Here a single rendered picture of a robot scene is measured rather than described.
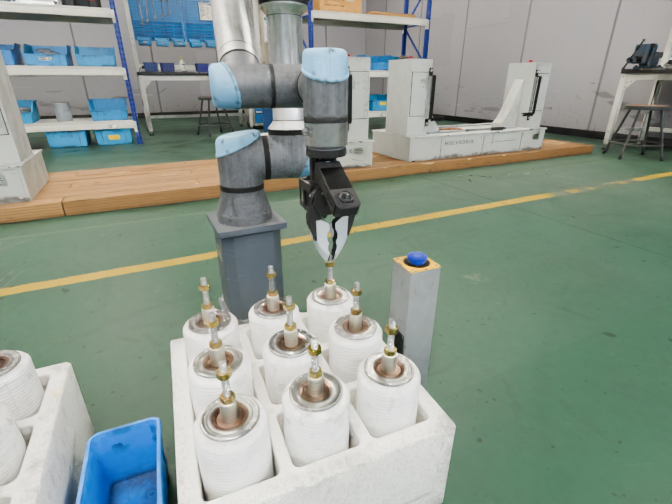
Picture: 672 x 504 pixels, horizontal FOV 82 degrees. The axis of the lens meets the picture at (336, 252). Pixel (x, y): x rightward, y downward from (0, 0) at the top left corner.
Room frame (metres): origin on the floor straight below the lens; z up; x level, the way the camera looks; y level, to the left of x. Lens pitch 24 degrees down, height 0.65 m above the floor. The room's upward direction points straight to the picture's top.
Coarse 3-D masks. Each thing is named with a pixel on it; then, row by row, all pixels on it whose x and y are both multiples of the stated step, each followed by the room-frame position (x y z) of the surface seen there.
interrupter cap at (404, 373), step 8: (368, 360) 0.48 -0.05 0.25; (376, 360) 0.48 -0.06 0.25; (400, 360) 0.48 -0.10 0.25; (408, 360) 0.48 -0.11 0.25; (368, 368) 0.46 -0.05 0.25; (376, 368) 0.46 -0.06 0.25; (400, 368) 0.46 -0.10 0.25; (408, 368) 0.46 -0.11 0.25; (368, 376) 0.44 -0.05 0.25; (376, 376) 0.44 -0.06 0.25; (384, 376) 0.44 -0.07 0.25; (392, 376) 0.45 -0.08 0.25; (400, 376) 0.44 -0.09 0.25; (408, 376) 0.44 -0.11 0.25; (384, 384) 0.43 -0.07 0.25; (392, 384) 0.43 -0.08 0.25; (400, 384) 0.43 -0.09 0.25
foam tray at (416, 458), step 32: (256, 384) 0.51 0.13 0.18; (352, 384) 0.51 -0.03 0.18; (192, 416) 0.44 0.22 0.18; (352, 416) 0.44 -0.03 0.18; (416, 416) 0.47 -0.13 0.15; (192, 448) 0.38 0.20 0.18; (352, 448) 0.38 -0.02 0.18; (384, 448) 0.38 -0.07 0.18; (416, 448) 0.39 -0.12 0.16; (448, 448) 0.42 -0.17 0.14; (192, 480) 0.33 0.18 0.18; (288, 480) 0.33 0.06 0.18; (320, 480) 0.34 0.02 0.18; (352, 480) 0.35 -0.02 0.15; (384, 480) 0.37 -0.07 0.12; (416, 480) 0.40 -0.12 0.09
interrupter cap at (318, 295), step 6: (318, 288) 0.70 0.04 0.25; (324, 288) 0.71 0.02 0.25; (336, 288) 0.71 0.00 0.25; (342, 288) 0.70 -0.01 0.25; (312, 294) 0.68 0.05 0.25; (318, 294) 0.68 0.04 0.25; (324, 294) 0.69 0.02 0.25; (336, 294) 0.69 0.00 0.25; (342, 294) 0.68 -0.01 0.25; (348, 294) 0.68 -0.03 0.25; (318, 300) 0.66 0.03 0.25; (324, 300) 0.66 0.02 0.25; (330, 300) 0.66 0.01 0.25; (336, 300) 0.66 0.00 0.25; (342, 300) 0.66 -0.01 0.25
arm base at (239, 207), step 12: (228, 192) 0.98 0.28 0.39; (240, 192) 0.97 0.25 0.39; (252, 192) 0.98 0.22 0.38; (264, 192) 1.03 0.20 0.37; (228, 204) 0.97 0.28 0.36; (240, 204) 0.97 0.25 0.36; (252, 204) 0.97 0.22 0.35; (264, 204) 1.01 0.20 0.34; (228, 216) 0.96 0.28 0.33; (240, 216) 0.96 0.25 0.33; (252, 216) 0.96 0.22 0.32; (264, 216) 0.99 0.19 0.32
